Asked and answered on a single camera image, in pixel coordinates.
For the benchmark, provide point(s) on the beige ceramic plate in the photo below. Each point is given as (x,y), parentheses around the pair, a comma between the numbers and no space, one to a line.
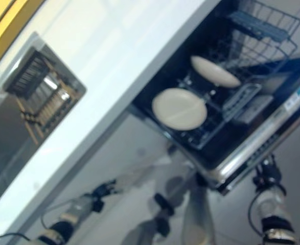
(180,109)
(213,71)

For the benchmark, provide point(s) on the dark robot right hand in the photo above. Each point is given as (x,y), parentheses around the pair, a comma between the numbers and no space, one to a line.
(267,173)

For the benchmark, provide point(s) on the black sink dish rack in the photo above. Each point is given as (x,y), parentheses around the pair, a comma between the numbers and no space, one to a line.
(42,84)

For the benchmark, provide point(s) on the narrow glossy white cabinet door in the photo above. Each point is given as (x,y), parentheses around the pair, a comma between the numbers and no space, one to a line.
(144,158)

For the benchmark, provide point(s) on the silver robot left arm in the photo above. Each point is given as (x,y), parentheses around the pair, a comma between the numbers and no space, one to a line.
(68,219)

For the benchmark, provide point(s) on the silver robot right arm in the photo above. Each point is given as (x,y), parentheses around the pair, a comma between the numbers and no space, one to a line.
(275,211)

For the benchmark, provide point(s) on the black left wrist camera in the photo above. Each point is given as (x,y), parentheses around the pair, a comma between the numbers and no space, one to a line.
(98,205)

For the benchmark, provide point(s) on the stainless steel kitchen sink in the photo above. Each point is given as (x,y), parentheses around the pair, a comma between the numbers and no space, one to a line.
(24,102)

